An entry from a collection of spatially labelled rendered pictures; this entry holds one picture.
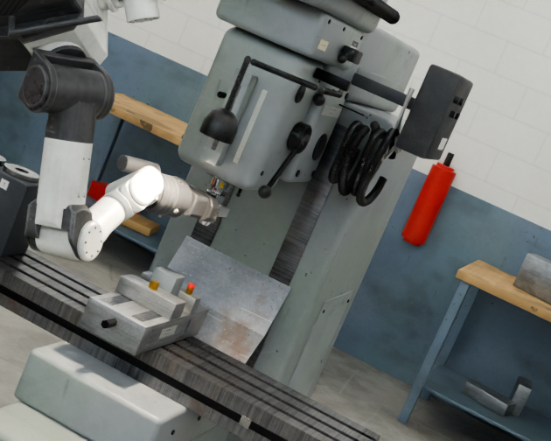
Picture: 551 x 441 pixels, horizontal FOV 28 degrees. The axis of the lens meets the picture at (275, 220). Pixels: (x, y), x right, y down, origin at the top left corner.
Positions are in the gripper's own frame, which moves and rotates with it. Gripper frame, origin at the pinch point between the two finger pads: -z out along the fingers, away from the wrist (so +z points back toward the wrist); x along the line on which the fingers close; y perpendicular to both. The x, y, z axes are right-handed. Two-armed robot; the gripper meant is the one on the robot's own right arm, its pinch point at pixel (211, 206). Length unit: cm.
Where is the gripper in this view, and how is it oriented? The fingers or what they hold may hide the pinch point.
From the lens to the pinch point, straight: 250.0
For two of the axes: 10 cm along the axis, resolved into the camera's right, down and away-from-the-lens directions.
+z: -6.5, -1.5, -7.5
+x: -6.5, -3.9, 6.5
